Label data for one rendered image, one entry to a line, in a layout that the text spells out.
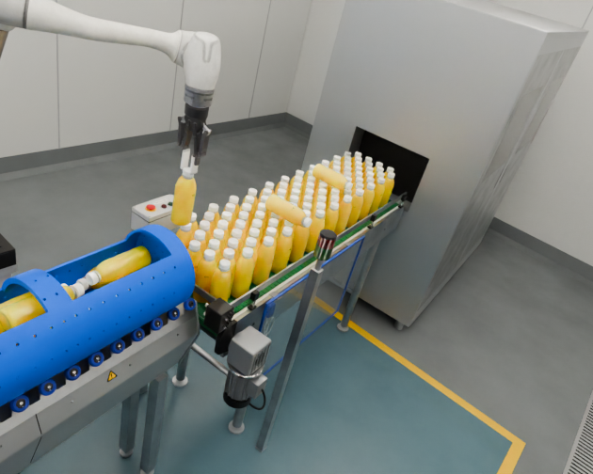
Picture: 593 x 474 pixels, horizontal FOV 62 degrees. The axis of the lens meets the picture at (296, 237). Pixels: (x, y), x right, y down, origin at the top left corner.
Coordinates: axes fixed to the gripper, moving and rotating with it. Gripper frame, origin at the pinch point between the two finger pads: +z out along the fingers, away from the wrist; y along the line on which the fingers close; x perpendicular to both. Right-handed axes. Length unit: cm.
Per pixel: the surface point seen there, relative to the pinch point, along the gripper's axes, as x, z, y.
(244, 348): -4, 54, 40
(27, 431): -72, 53, 22
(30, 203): 63, 140, -205
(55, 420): -64, 55, 22
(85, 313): -54, 23, 20
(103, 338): -50, 32, 23
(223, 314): -10, 40, 33
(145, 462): -21, 129, 16
